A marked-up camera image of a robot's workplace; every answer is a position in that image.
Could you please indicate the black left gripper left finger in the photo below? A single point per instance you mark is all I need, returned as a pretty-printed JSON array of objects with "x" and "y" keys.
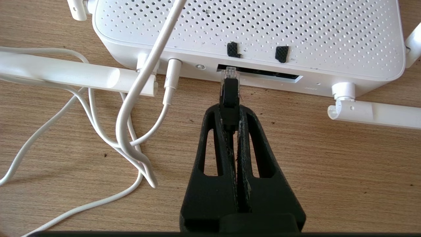
[{"x": 210, "y": 194}]

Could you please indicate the white wifi router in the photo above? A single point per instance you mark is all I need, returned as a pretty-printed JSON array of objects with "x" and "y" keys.
[{"x": 263, "y": 33}]

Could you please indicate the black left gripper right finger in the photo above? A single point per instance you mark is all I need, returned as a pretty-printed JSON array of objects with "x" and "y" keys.
[{"x": 269, "y": 194}]

